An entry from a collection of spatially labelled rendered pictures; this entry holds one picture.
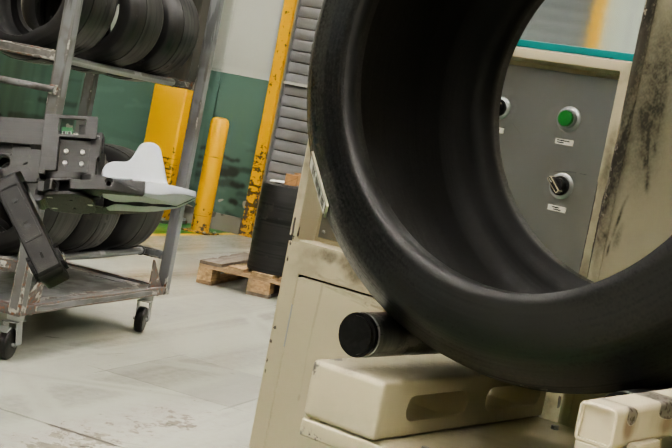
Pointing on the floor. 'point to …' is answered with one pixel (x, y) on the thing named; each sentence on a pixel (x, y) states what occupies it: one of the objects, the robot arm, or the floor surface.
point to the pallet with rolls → (279, 207)
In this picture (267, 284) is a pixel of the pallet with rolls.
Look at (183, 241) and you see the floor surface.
